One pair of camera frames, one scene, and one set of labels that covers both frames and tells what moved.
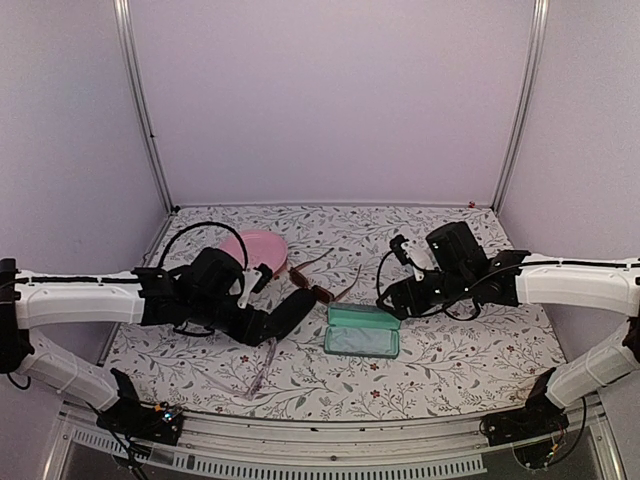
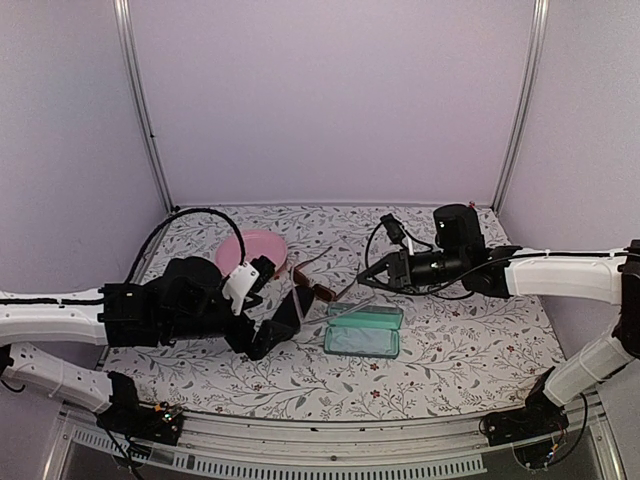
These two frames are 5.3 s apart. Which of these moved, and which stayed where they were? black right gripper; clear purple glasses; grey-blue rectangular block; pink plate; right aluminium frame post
Moved: clear purple glasses; black right gripper
Stayed: pink plate; right aluminium frame post; grey-blue rectangular block
